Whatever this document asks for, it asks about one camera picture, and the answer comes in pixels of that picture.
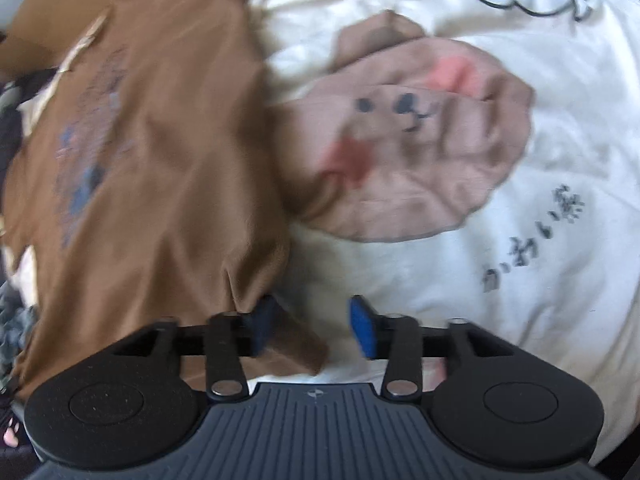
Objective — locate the white printed blanket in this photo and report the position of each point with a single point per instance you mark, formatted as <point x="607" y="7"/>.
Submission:
<point x="425" y="285"/>

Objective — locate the brown printed t-shirt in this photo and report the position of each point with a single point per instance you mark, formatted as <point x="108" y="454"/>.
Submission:
<point x="165" y="160"/>

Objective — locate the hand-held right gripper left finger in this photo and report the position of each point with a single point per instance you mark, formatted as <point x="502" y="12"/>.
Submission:
<point x="262" y="325"/>

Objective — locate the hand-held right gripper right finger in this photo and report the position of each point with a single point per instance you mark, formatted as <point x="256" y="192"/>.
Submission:
<point x="362" y="327"/>

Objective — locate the dark paw print cloth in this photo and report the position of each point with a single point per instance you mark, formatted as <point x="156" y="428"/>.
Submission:
<point x="10" y="430"/>

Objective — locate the cardboard sheet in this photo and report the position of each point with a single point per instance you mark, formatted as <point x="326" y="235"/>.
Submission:
<point x="50" y="45"/>

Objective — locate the grey fluffy cloth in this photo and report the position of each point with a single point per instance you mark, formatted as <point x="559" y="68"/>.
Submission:
<point x="12" y="320"/>

